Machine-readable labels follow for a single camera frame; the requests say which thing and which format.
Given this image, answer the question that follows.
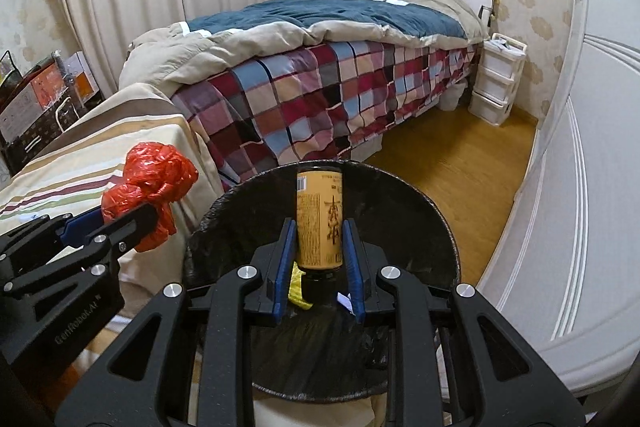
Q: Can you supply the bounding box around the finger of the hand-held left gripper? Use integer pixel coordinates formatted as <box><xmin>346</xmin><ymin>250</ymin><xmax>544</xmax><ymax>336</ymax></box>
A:
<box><xmin>0</xmin><ymin>202</ymin><xmax>160</xmax><ymax>303</ymax></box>
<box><xmin>0</xmin><ymin>207</ymin><xmax>107</xmax><ymax>278</ymax></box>

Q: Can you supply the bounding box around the yellow label bottle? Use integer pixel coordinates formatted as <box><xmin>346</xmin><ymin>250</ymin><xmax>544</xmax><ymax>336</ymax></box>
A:
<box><xmin>295</xmin><ymin>162</ymin><xmax>344</xmax><ymax>308</ymax></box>

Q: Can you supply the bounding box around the plaid bed sheet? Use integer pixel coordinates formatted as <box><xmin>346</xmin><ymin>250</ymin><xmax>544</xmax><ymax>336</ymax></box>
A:
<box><xmin>172</xmin><ymin>39</ymin><xmax>483</xmax><ymax>192</ymax></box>

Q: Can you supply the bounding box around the red plastic bag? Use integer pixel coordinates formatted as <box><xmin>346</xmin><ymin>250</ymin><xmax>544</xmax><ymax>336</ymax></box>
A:
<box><xmin>101</xmin><ymin>140</ymin><xmax>199</xmax><ymax>253</ymax></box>

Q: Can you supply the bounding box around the brown patterned luggage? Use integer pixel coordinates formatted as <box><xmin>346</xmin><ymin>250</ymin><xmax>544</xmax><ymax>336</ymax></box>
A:
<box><xmin>0</xmin><ymin>99</ymin><xmax>81</xmax><ymax>175</ymax></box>

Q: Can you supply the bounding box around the striped cloth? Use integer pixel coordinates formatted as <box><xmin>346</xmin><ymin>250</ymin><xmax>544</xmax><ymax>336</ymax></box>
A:
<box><xmin>0</xmin><ymin>82</ymin><xmax>228</xmax><ymax>303</ymax></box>

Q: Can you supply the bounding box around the white wardrobe door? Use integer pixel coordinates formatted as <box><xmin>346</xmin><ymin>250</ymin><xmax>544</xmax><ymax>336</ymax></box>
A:
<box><xmin>475</xmin><ymin>0</ymin><xmax>640</xmax><ymax>398</ymax></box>

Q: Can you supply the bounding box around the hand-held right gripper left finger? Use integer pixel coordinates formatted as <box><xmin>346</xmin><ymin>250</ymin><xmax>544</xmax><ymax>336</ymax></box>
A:
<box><xmin>57</xmin><ymin>217</ymin><xmax>298</xmax><ymax>427</ymax></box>

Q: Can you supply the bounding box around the large white and orange box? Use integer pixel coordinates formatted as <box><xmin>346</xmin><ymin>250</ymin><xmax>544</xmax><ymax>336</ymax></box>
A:
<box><xmin>1</xmin><ymin>59</ymin><xmax>72</xmax><ymax>142</ymax></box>

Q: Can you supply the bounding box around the white plastic drawer unit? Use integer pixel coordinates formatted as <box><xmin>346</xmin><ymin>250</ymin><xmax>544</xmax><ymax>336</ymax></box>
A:
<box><xmin>469</xmin><ymin>33</ymin><xmax>527</xmax><ymax>126</ymax></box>

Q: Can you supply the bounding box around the bin with black liner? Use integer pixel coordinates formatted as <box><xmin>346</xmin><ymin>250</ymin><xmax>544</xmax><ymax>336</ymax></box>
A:
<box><xmin>184</xmin><ymin>159</ymin><xmax>462</xmax><ymax>403</ymax></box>

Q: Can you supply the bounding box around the white plastic bucket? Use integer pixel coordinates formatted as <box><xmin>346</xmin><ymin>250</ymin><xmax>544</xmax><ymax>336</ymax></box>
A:
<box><xmin>440</xmin><ymin>84</ymin><xmax>468</xmax><ymax>112</ymax></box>

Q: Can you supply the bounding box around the dark hanging cable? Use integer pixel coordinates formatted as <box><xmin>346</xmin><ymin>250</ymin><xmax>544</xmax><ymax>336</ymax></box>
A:
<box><xmin>479</xmin><ymin>0</ymin><xmax>501</xmax><ymax>26</ymax></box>

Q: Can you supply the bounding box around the blue and beige duvet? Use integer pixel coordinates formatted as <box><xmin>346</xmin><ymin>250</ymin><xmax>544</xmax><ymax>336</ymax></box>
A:
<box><xmin>120</xmin><ymin>0</ymin><xmax>488</xmax><ymax>92</ymax></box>

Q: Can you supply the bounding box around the yellow wrapper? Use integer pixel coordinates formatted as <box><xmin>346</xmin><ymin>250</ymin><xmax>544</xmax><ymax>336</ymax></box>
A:
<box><xmin>287</xmin><ymin>264</ymin><xmax>313</xmax><ymax>310</ymax></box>

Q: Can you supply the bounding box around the small white and orange box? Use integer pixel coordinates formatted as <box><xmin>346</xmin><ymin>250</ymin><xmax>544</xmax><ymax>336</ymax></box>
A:
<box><xmin>62</xmin><ymin>52</ymin><xmax>106</xmax><ymax>104</ymax></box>

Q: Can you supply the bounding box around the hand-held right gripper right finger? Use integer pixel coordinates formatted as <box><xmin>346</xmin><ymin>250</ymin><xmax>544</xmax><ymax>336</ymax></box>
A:
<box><xmin>342</xmin><ymin>217</ymin><xmax>586</xmax><ymax>427</ymax></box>

